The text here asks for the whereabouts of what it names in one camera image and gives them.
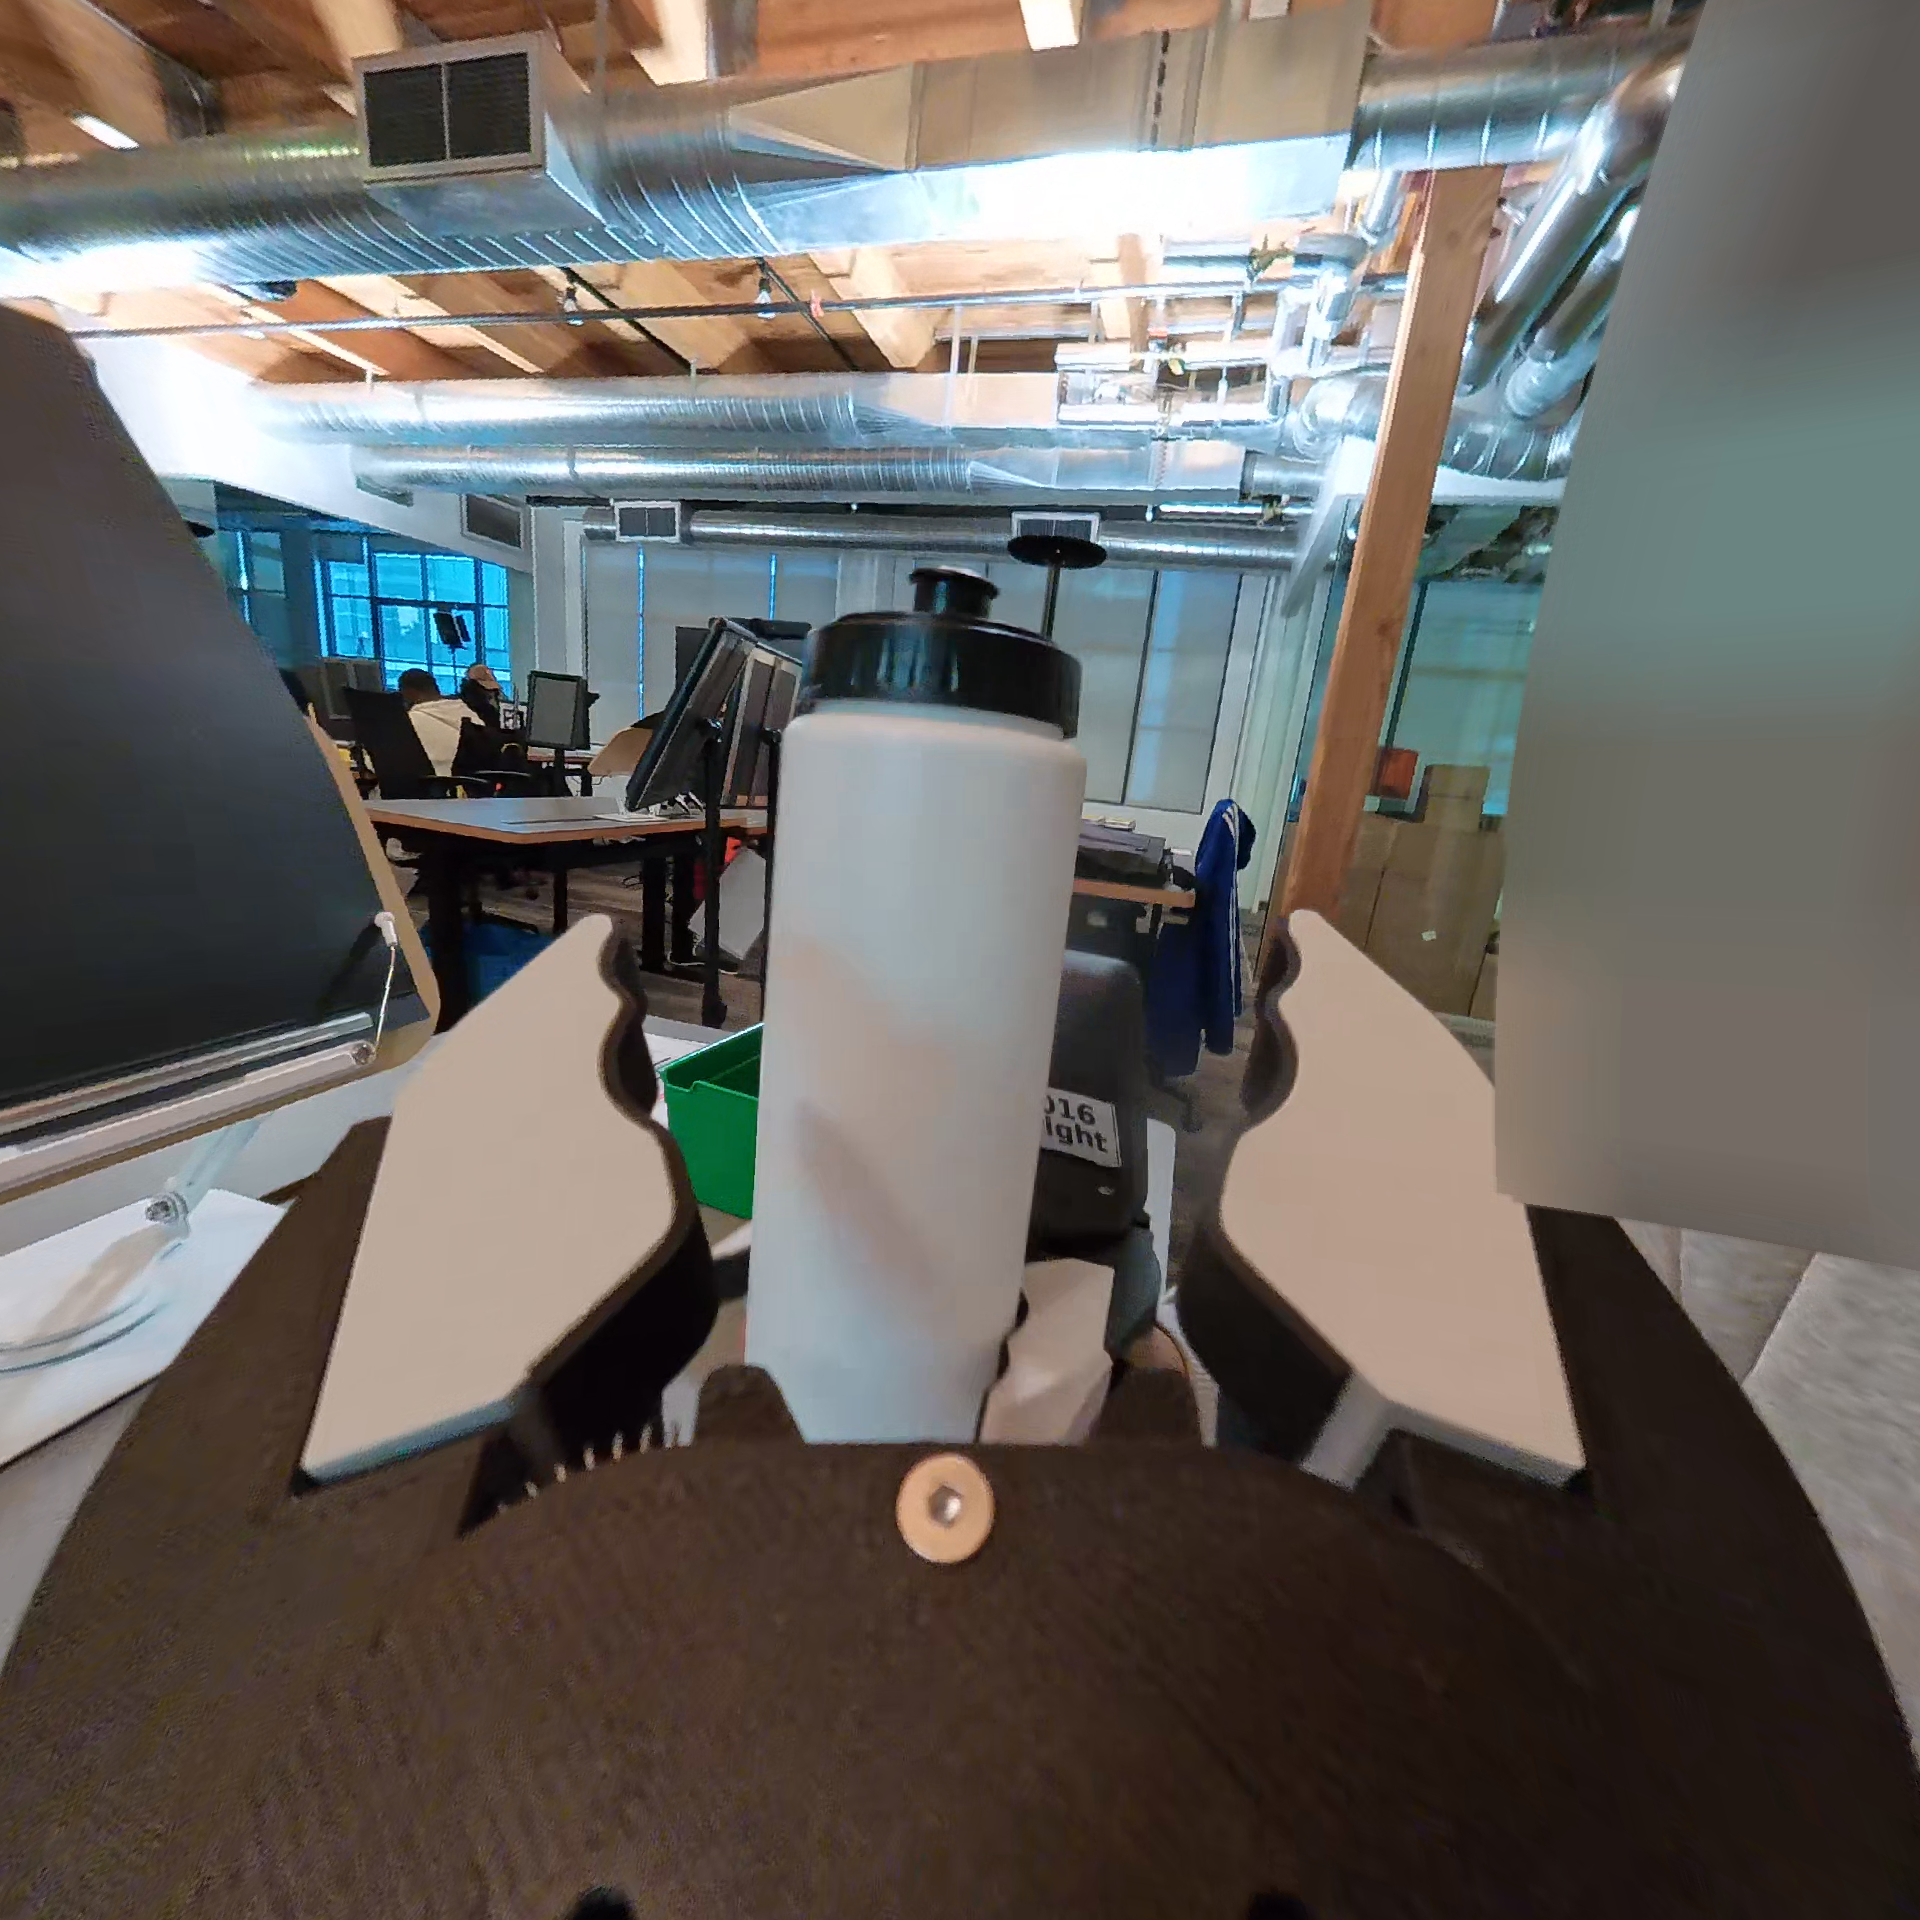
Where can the black framed grey screen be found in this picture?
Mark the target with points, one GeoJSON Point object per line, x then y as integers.
{"type": "Point", "coordinates": [557, 710]}

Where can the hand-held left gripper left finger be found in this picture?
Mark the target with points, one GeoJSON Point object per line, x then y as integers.
{"type": "Point", "coordinates": [495, 1200]}

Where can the black monitor tan back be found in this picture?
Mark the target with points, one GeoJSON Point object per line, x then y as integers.
{"type": "Point", "coordinates": [150, 751]}

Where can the wooden post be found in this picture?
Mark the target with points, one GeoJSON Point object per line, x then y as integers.
{"type": "Point", "coordinates": [1394, 523]}

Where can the grey desk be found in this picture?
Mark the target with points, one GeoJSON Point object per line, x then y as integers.
{"type": "Point", "coordinates": [37, 1546]}

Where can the blue jacket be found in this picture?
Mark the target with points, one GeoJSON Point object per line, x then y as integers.
{"type": "Point", "coordinates": [1201, 930]}

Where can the black bag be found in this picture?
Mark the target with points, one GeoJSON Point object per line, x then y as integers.
{"type": "Point", "coordinates": [1125, 867]}

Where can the black office chair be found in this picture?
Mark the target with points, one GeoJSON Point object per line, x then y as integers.
{"type": "Point", "coordinates": [382, 751]}

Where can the wooden-edged office table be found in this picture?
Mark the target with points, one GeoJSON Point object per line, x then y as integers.
{"type": "Point", "coordinates": [525, 820]}

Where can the black monitor pair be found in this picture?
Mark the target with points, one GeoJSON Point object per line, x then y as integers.
{"type": "Point", "coordinates": [697, 721]}

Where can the white bottle black cap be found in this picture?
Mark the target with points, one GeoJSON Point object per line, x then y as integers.
{"type": "Point", "coordinates": [901, 974]}

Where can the brown cardboard box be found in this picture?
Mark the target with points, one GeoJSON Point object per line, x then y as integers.
{"type": "Point", "coordinates": [1425, 886]}

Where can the large paned window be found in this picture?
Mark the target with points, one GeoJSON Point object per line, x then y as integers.
{"type": "Point", "coordinates": [422, 616]}

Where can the person's grey sweatshirt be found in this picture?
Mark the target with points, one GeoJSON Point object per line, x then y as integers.
{"type": "Point", "coordinates": [1799, 1424]}

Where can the silver ventilation duct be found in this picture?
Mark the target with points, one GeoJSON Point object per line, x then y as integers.
{"type": "Point", "coordinates": [901, 194]}
{"type": "Point", "coordinates": [675, 407]}

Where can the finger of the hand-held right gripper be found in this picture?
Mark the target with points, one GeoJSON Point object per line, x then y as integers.
{"type": "Point", "coordinates": [1050, 1364]}

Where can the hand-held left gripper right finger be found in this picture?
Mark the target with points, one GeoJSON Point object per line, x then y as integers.
{"type": "Point", "coordinates": [1394, 1231]}

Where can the metal air vent box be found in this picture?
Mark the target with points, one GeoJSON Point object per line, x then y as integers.
{"type": "Point", "coordinates": [450, 105]}

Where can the green storage bin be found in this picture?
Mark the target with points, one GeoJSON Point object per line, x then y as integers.
{"type": "Point", "coordinates": [713, 1119]}

